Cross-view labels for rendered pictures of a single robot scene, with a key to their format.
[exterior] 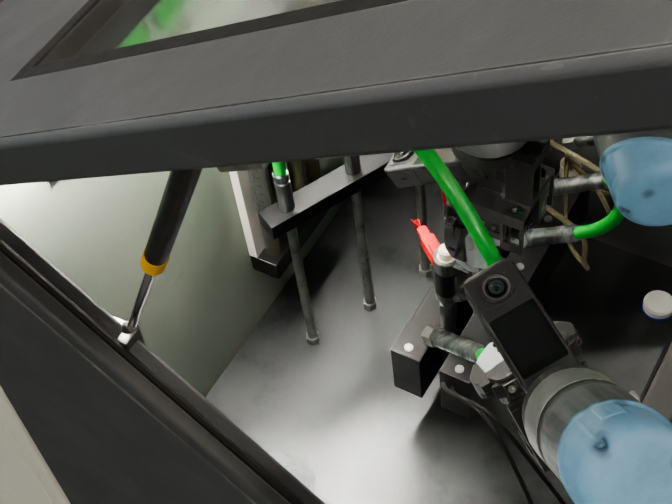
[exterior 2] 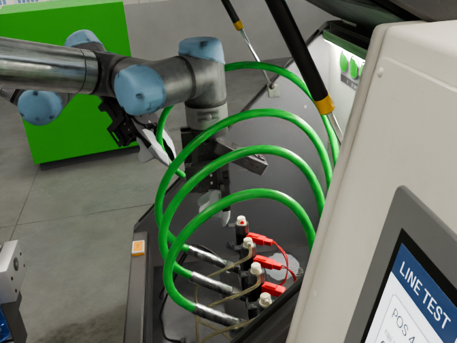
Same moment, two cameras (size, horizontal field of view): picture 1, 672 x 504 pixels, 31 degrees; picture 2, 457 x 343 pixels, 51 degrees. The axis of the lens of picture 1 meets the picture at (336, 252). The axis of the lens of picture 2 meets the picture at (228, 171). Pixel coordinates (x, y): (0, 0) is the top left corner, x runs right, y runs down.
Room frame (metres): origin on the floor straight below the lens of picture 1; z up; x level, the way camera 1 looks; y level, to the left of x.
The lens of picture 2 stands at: (1.36, -0.68, 1.63)
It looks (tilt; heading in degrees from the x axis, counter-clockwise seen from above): 25 degrees down; 137
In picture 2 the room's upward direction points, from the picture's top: 4 degrees counter-clockwise
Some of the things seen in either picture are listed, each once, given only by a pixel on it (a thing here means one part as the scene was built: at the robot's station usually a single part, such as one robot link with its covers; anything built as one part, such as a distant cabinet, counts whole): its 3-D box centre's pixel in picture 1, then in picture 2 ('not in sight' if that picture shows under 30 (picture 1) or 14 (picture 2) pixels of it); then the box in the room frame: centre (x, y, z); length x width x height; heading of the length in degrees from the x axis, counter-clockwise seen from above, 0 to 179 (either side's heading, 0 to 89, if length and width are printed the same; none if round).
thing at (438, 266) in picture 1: (457, 316); (239, 266); (0.76, -0.12, 1.02); 0.05 x 0.03 x 0.21; 53
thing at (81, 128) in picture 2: not in sight; (75, 79); (-2.67, 1.26, 0.65); 0.95 x 0.86 x 1.30; 65
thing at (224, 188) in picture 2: not in sight; (223, 189); (0.77, -0.15, 1.22); 0.05 x 0.02 x 0.09; 143
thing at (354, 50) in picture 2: not in sight; (377, 57); (0.93, 0.10, 1.43); 0.54 x 0.03 x 0.02; 143
